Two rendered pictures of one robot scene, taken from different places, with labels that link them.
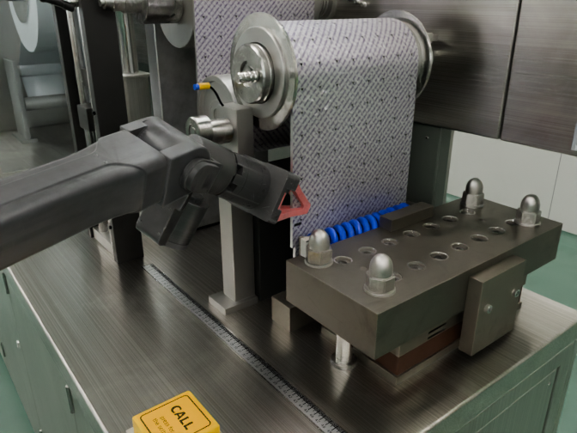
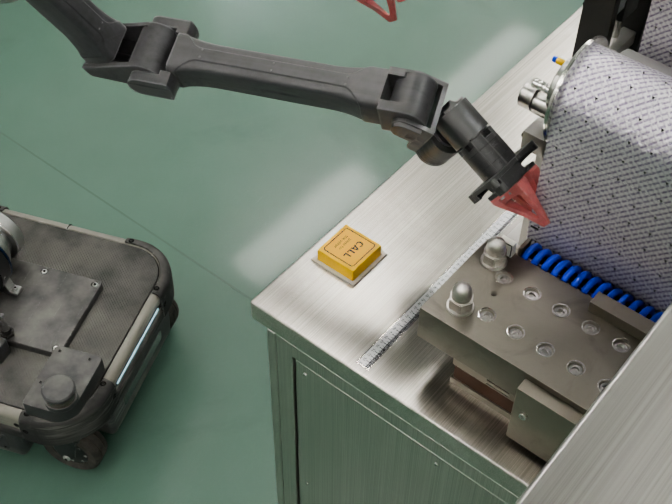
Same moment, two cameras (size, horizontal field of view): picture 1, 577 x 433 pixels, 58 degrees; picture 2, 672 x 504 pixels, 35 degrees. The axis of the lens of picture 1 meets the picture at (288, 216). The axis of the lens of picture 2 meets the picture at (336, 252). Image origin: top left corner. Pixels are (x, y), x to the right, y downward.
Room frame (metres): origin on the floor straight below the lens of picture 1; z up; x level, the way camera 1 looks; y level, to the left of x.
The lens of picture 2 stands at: (0.16, -0.92, 2.13)
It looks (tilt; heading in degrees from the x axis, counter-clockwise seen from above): 48 degrees down; 76
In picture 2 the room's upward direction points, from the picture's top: 1 degrees clockwise
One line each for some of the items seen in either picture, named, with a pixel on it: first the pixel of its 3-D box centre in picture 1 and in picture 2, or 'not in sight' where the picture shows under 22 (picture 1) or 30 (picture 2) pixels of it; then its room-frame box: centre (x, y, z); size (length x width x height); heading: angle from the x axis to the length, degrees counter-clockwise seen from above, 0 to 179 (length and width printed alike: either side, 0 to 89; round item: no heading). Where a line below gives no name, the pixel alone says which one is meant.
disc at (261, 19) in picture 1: (261, 73); (576, 90); (0.70, 0.04, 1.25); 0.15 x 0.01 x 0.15; 38
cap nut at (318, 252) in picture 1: (318, 246); (495, 249); (0.59, -0.04, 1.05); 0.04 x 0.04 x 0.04
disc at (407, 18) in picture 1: (393, 60); not in sight; (0.86, -0.17, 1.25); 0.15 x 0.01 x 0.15; 38
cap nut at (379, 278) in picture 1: (380, 271); (461, 295); (0.53, -0.10, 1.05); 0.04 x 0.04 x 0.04
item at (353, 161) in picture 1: (355, 168); (613, 235); (0.73, -0.10, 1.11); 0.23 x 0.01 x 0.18; 128
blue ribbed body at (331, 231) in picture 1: (364, 227); (594, 288); (0.71, -0.11, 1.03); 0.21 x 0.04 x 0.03; 128
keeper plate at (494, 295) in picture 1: (494, 305); (547, 429); (0.59, -0.27, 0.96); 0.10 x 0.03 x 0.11; 128
